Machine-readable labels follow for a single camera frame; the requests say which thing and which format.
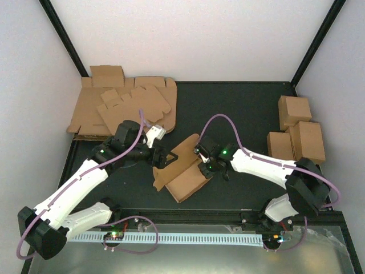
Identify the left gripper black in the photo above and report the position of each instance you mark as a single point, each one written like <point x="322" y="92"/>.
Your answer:
<point x="162" y="158"/>

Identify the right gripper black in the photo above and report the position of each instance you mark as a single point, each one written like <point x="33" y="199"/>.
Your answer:
<point x="207" y="173"/>

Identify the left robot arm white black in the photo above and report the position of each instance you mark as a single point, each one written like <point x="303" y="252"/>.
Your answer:
<point x="51" y="224"/>

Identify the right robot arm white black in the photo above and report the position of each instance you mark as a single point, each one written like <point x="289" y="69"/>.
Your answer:
<point x="306" y="187"/>

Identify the folded cardboard box small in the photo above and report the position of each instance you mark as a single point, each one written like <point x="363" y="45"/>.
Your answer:
<point x="279" y="146"/>

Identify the stack of flat cardboard blanks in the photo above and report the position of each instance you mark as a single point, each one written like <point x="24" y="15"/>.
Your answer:
<point x="87" y="124"/>

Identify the right controller board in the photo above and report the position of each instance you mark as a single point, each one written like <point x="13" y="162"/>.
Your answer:
<point x="276" y="238"/>

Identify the controller board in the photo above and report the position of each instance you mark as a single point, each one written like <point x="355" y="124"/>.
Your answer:
<point x="114" y="235"/>
<point x="276" y="238"/>

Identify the left controller board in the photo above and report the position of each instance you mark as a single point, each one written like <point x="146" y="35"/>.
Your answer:
<point x="114" y="235"/>

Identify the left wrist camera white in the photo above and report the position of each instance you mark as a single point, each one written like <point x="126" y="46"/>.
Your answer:
<point x="155" y="132"/>

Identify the white slotted cable duct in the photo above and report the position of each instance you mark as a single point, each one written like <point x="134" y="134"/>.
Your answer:
<point x="173" y="238"/>

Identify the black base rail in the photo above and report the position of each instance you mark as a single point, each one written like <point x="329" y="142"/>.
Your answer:
<point x="248" y="220"/>

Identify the left black frame post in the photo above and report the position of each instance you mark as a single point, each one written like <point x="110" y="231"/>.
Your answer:
<point x="63" y="36"/>

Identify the black frame post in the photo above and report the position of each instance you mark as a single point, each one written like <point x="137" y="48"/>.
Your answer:
<point x="63" y="36"/>
<point x="324" y="28"/>

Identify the right black frame post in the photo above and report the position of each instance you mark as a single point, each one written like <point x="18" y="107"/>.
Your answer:
<point x="324" y="28"/>

